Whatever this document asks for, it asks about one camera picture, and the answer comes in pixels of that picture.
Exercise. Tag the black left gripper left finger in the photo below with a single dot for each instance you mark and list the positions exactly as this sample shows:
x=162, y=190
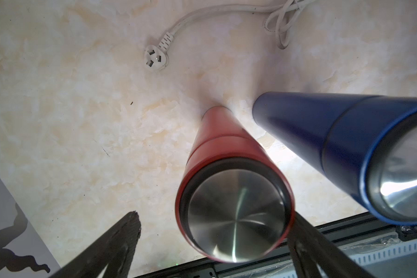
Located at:
x=111, y=254

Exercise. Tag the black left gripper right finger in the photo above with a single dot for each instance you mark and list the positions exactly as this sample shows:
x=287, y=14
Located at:
x=311, y=252

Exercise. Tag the red thermos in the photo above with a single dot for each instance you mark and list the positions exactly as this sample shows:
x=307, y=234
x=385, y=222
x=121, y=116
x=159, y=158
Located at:
x=233, y=205

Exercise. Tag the dark blue thermos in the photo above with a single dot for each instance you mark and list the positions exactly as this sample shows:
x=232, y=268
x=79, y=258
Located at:
x=366, y=145

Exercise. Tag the white slotted cable duct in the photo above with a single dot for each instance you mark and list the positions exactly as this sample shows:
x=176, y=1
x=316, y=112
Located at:
x=384, y=256

